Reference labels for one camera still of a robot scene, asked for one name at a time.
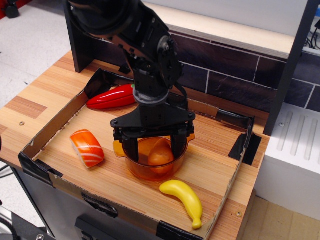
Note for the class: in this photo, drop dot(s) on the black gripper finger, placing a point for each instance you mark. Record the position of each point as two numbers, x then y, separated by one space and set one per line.
131 148
178 144

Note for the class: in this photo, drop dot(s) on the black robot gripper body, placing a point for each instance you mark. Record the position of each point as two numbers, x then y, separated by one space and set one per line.
165 115

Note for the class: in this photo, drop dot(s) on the orange toy carrot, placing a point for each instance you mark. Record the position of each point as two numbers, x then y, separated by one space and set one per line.
160 157

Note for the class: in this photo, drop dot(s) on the orange transparent plastic pot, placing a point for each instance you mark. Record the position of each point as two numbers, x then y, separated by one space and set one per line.
141 169

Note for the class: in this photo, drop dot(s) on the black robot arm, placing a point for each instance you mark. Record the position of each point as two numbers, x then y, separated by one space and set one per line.
150 53

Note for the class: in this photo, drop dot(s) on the cardboard fence with black tape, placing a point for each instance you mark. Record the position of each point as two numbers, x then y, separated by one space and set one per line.
62 188

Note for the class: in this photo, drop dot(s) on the red toy chili pepper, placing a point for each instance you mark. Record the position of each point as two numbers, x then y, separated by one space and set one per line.
120 96

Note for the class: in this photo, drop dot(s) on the salmon sushi toy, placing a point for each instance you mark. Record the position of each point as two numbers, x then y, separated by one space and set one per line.
87 148

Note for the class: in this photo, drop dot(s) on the yellow toy banana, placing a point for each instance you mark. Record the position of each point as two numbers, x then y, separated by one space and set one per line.
188 197

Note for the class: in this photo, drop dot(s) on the dark brick backsplash shelf unit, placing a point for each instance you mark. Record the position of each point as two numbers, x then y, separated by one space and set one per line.
245 65

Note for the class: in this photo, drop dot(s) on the white grooved side panel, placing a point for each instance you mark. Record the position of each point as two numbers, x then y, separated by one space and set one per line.
289 175

